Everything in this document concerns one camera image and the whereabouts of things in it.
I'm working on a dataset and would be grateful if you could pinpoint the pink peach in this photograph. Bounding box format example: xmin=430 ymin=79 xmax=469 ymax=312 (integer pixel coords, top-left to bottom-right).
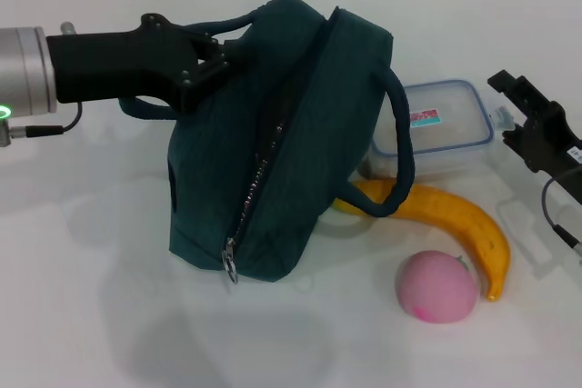
xmin=395 ymin=249 xmax=481 ymax=323

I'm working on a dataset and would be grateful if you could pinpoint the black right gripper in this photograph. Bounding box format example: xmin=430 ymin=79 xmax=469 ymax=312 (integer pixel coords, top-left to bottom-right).
xmin=487 ymin=68 xmax=582 ymax=206

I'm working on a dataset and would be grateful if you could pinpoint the yellow banana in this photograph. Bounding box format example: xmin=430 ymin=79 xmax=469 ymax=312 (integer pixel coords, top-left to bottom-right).
xmin=334 ymin=178 xmax=511 ymax=303

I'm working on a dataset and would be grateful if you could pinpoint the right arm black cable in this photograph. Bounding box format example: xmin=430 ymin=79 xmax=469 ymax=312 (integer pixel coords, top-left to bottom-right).
xmin=542 ymin=176 xmax=582 ymax=251

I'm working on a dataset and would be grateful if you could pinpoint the clear lunch box blue lid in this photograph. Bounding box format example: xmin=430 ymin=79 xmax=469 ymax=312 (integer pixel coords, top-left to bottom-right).
xmin=358 ymin=79 xmax=497 ymax=180

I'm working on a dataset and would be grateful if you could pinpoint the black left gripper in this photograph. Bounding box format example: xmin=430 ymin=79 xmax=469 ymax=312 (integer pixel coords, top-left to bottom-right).
xmin=45 ymin=13 xmax=249 ymax=113

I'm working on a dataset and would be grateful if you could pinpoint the dark teal zipper bag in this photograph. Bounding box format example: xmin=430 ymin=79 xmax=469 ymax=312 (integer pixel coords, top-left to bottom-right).
xmin=116 ymin=0 xmax=417 ymax=285

